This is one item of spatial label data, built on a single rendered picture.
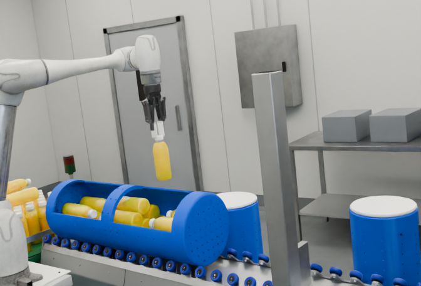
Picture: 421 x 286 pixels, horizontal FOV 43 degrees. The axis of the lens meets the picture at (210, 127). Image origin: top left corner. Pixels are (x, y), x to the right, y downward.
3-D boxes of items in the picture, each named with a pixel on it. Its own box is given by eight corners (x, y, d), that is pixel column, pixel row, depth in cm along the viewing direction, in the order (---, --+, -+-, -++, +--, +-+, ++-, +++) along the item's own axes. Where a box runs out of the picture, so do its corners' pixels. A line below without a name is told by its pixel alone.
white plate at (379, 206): (398, 218, 210) (398, 221, 211) (428, 199, 230) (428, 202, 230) (337, 209, 230) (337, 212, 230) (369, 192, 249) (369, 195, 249)
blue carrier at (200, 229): (189, 279, 198) (179, 205, 193) (50, 246, 252) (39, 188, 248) (233, 250, 219) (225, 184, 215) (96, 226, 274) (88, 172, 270)
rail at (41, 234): (21, 246, 257) (20, 239, 257) (20, 245, 257) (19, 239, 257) (87, 219, 288) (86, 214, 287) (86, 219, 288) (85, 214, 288)
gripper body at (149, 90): (151, 84, 227) (153, 106, 228) (164, 82, 233) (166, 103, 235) (138, 85, 231) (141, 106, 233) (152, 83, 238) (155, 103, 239)
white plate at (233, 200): (252, 189, 279) (253, 191, 279) (200, 195, 278) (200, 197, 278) (260, 203, 252) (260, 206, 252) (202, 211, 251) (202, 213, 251)
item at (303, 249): (297, 295, 180) (293, 251, 177) (287, 293, 182) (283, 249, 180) (311, 283, 187) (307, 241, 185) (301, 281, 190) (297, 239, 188)
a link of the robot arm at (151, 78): (165, 69, 232) (166, 83, 233) (150, 70, 238) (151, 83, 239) (150, 71, 225) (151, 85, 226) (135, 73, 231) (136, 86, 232)
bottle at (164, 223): (180, 233, 202) (146, 227, 213) (190, 241, 206) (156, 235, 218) (187, 216, 205) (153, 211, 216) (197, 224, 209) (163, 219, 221)
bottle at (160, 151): (175, 177, 239) (170, 137, 237) (165, 182, 234) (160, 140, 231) (163, 177, 243) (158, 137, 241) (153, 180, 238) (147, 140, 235)
